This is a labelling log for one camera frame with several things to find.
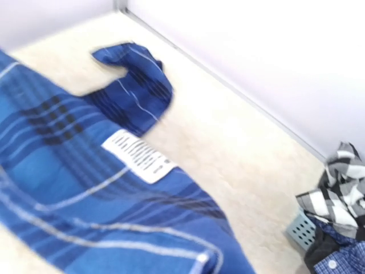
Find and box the black garment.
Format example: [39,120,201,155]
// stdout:
[304,227,340,273]

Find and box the light blue plastic basket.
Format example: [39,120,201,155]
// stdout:
[286,209,316,251]

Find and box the blue plaid long sleeve shirt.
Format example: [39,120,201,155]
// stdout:
[1,43,254,273]

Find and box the black white checkered shirt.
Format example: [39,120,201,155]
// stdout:
[296,142,364,241]

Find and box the small blue check shirt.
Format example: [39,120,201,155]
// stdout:
[314,221,364,273]

